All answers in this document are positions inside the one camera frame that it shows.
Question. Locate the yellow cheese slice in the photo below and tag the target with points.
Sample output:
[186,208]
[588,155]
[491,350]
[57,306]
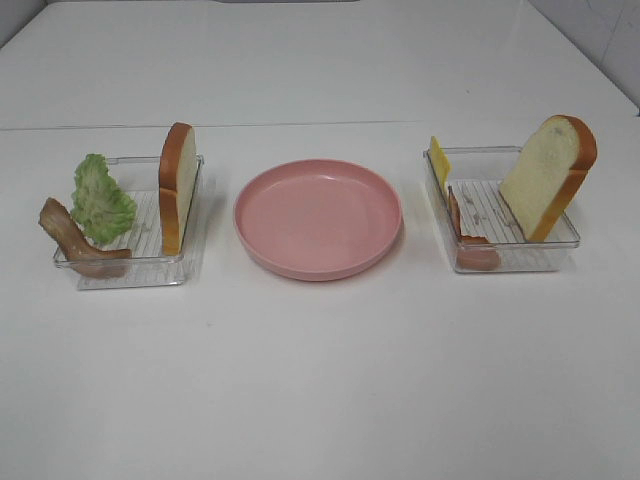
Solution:
[440,164]

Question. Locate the pink bacon strip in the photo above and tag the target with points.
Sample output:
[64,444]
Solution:
[473,252]

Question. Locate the bread slice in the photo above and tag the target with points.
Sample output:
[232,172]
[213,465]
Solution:
[176,179]
[550,169]

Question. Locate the green lettuce leaf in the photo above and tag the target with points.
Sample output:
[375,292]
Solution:
[100,206]

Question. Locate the dark bacon strip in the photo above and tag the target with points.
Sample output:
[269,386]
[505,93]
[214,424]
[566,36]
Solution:
[86,259]

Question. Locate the pink round plate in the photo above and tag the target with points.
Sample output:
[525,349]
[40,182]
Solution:
[318,219]

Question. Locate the right clear plastic tray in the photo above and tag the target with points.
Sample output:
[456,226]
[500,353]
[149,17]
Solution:
[475,176]

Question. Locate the clear plastic tray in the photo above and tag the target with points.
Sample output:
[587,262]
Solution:
[475,176]
[148,266]

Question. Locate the left clear plastic tray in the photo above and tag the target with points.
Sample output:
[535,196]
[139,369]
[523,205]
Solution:
[148,266]

